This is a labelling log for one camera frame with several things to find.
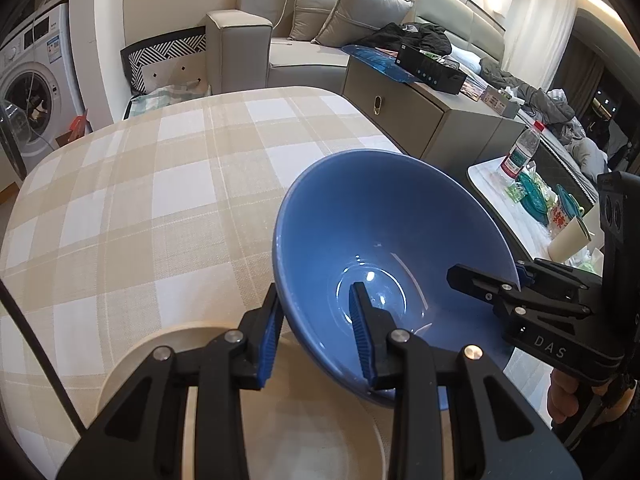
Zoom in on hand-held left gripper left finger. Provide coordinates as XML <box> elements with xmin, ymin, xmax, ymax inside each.
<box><xmin>55</xmin><ymin>282</ymin><xmax>285</xmax><ymax>480</ymax></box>

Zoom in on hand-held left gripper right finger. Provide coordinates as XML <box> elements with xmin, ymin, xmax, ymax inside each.
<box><xmin>349</xmin><ymin>281</ymin><xmax>583</xmax><ymax>480</ymax></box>

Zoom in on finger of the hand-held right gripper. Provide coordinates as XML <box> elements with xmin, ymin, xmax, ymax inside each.
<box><xmin>446</xmin><ymin>263</ymin><xmax>591</xmax><ymax>323</ymax></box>
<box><xmin>515</xmin><ymin>257</ymin><xmax>603</xmax><ymax>291</ymax></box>

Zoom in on blue ceramic bowl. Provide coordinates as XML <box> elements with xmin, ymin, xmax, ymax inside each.
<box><xmin>272</xmin><ymin>149</ymin><xmax>521</xmax><ymax>411</ymax></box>

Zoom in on large cream ridged plate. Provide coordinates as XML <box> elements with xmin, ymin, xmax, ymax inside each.
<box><xmin>96</xmin><ymin>322</ymin><xmax>311</xmax><ymax>480</ymax></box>

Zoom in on person's right hand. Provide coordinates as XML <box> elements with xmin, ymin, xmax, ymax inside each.
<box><xmin>545</xmin><ymin>367</ymin><xmax>588</xmax><ymax>426</ymax></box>

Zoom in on red floral container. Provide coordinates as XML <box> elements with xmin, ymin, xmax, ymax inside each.
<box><xmin>547</xmin><ymin>204</ymin><xmax>576</xmax><ymax>241</ymax></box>

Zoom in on teal lidded cup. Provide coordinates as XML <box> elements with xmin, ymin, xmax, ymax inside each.
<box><xmin>554</xmin><ymin>184</ymin><xmax>586</xmax><ymax>217</ymax></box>

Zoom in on teal plastic container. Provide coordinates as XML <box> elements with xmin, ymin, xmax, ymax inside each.
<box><xmin>515</xmin><ymin>171</ymin><xmax>551</xmax><ymax>226</ymax></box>

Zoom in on bed with grey sheet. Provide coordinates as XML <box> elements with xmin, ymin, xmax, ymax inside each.
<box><xmin>450</xmin><ymin>45</ymin><xmax>611</xmax><ymax>196</ymax></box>

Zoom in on grey plaid crumpled clothes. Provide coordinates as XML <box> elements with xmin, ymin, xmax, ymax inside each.
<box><xmin>545</xmin><ymin>87</ymin><xmax>608</xmax><ymax>171</ymax></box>

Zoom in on clear plastic water bottle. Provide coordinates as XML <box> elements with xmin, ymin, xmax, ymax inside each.
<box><xmin>497</xmin><ymin>120</ymin><xmax>546</xmax><ymax>186</ymax></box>

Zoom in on dark window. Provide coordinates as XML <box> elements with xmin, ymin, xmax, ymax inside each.
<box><xmin>590</xmin><ymin>80</ymin><xmax>640</xmax><ymax>171</ymax></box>

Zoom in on grey crumpled jacket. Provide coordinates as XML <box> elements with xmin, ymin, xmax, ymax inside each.
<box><xmin>480</xmin><ymin>56</ymin><xmax>576</xmax><ymax>121</ymax></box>

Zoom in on white tissue box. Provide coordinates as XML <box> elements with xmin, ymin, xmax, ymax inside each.
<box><xmin>481</xmin><ymin>85</ymin><xmax>523</xmax><ymax>120</ymax></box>

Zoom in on grey side cabinet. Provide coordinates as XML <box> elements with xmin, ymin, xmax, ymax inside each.
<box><xmin>342</xmin><ymin>55</ymin><xmax>526</xmax><ymax>173</ymax></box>

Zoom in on black cardboard box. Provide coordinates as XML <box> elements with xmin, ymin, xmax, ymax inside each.
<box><xmin>395</xmin><ymin>44</ymin><xmax>468</xmax><ymax>96</ymax></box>

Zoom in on dark brown curtain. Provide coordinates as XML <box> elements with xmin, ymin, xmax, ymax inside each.
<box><xmin>550</xmin><ymin>10</ymin><xmax>606</xmax><ymax>111</ymax></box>

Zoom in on white bed pillow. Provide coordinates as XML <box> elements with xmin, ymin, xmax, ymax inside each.
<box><xmin>450</xmin><ymin>42</ymin><xmax>481</xmax><ymax>68</ymax></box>

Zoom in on blue plastic tray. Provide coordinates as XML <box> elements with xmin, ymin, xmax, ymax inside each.
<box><xmin>341</xmin><ymin>44</ymin><xmax>418</xmax><ymax>83</ymax></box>

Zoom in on white sheer curtain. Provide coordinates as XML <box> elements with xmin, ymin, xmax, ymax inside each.
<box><xmin>492</xmin><ymin>0</ymin><xmax>581</xmax><ymax>91</ymax></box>

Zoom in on black jacket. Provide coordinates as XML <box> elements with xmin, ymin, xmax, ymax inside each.
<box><xmin>350</xmin><ymin>22</ymin><xmax>453</xmax><ymax>58</ymax></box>

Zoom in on beige padded headboard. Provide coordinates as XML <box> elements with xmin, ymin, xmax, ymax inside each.
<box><xmin>410</xmin><ymin>0</ymin><xmax>506</xmax><ymax>61</ymax></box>

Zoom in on green checked cloth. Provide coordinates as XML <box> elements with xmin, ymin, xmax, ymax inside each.
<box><xmin>129</xmin><ymin>82</ymin><xmax>213</xmax><ymax>121</ymax></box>

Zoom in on grey fabric sofa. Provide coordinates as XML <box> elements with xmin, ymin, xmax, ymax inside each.
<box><xmin>206</xmin><ymin>0</ymin><xmax>416</xmax><ymax>96</ymax></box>

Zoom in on red paper bag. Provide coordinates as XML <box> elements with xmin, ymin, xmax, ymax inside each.
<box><xmin>55</xmin><ymin>115</ymin><xmax>93</xmax><ymax>148</ymax></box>

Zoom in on grey sofa pillow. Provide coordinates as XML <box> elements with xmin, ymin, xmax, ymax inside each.
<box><xmin>312</xmin><ymin>0</ymin><xmax>415</xmax><ymax>51</ymax></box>
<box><xmin>289</xmin><ymin>0</ymin><xmax>348</xmax><ymax>43</ymax></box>

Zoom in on black white patterned basket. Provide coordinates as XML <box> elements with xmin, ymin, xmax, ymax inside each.
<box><xmin>120</xmin><ymin>25</ymin><xmax>208</xmax><ymax>96</ymax></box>

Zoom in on white washing machine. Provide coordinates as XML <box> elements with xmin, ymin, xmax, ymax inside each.
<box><xmin>0</xmin><ymin>0</ymin><xmax>88</xmax><ymax>176</ymax></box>

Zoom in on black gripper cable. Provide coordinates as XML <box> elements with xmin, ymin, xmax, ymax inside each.
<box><xmin>0</xmin><ymin>280</ymin><xmax>86</xmax><ymax>436</ymax></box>

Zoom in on white charging cable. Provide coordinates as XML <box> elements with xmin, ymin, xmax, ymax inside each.
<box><xmin>272</xmin><ymin>0</ymin><xmax>296</xmax><ymax>46</ymax></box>

